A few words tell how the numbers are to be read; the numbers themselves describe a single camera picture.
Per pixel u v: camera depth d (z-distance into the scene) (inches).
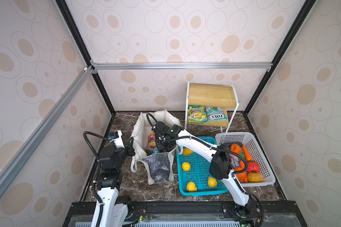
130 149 25.5
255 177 31.5
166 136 24.6
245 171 20.2
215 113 37.1
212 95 33.6
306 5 26.6
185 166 33.5
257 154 34.3
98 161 20.6
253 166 32.6
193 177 33.5
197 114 36.6
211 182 30.8
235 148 36.1
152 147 34.1
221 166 22.1
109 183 20.4
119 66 35.0
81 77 31.4
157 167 29.6
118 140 24.9
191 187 30.6
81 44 31.4
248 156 35.4
